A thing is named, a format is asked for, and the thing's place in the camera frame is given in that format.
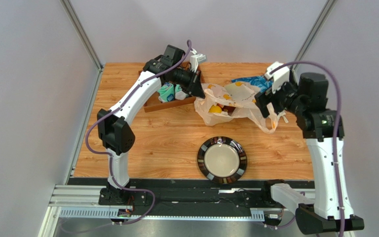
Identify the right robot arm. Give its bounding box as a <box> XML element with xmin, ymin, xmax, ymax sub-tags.
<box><xmin>255</xmin><ymin>73</ymin><xmax>365</xmax><ymax>235</ymax></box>

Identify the translucent white plastic bag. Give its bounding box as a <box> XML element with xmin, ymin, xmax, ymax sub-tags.
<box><xmin>194</xmin><ymin>82</ymin><xmax>289</xmax><ymax>134</ymax></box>

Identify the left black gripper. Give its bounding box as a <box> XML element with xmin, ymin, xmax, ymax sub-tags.
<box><xmin>172</xmin><ymin>67</ymin><xmax>206</xmax><ymax>100</ymax></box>

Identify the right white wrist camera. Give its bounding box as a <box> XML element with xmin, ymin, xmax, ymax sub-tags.
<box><xmin>264</xmin><ymin>61</ymin><xmax>290</xmax><ymax>94</ymax></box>

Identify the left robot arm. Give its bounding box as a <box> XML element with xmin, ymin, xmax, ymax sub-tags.
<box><xmin>97</xmin><ymin>45</ymin><xmax>207</xmax><ymax>205</ymax></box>

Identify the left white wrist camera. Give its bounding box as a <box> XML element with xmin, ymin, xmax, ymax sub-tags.
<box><xmin>189</xmin><ymin>49</ymin><xmax>207</xmax><ymax>72</ymax></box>

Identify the dark red fake apple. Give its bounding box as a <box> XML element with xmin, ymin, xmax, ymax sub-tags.
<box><xmin>217</xmin><ymin>104</ymin><xmax>236</xmax><ymax>116</ymax></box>

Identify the teal white sock bundle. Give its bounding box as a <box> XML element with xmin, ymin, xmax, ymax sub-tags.
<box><xmin>157</xmin><ymin>82</ymin><xmax>189</xmax><ymax>103</ymax></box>

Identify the yellow fake lemon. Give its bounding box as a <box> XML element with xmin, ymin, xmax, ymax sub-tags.
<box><xmin>209</xmin><ymin>105</ymin><xmax>223</xmax><ymax>114</ymax></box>

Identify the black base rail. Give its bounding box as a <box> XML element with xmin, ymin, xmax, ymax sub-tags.
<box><xmin>67</xmin><ymin>177</ymin><xmax>316</xmax><ymax>222</ymax></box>

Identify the brown wooden organizer tray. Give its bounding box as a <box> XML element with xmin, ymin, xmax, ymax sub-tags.
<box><xmin>143</xmin><ymin>62</ymin><xmax>204</xmax><ymax>113</ymax></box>

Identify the blue patterned cloth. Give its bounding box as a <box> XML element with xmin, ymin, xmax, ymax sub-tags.
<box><xmin>231</xmin><ymin>76</ymin><xmax>273</xmax><ymax>92</ymax></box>

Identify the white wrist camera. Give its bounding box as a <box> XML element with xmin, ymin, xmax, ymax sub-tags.
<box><xmin>264</xmin><ymin>61</ymin><xmax>290</xmax><ymax>94</ymax></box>
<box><xmin>189</xmin><ymin>49</ymin><xmax>207</xmax><ymax>72</ymax></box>

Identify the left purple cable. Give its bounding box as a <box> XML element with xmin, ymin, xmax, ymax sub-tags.
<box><xmin>85</xmin><ymin>39</ymin><xmax>193</xmax><ymax>226</ymax></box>

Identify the black rimmed beige plate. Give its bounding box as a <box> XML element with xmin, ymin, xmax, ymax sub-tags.
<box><xmin>196</xmin><ymin>136</ymin><xmax>248</xmax><ymax>185</ymax></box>

